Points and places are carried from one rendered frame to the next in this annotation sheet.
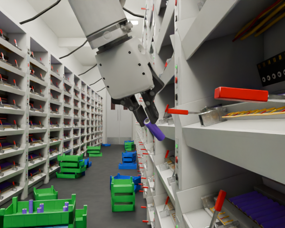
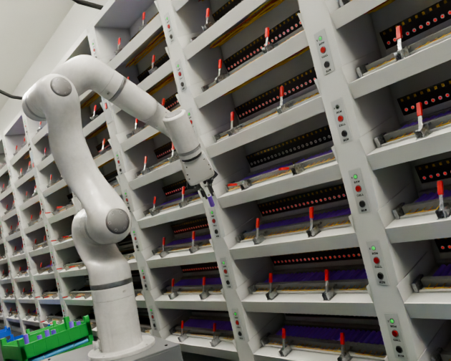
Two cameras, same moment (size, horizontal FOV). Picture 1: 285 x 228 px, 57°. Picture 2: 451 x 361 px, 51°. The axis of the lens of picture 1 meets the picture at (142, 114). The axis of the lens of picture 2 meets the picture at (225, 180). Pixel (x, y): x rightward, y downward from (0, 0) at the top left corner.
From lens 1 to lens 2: 1.30 m
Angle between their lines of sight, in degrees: 36
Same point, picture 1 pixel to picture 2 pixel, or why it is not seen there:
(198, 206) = (235, 243)
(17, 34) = not seen: outside the picture
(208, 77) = (222, 166)
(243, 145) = (276, 186)
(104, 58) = (190, 163)
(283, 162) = (292, 184)
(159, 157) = (147, 251)
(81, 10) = (184, 141)
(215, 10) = (245, 138)
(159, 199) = (156, 291)
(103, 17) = (194, 144)
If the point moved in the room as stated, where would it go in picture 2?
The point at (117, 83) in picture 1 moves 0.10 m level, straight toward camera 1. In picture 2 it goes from (195, 176) to (213, 170)
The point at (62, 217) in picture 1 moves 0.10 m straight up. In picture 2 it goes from (81, 329) to (76, 306)
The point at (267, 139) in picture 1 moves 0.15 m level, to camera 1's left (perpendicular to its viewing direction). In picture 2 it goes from (287, 180) to (250, 187)
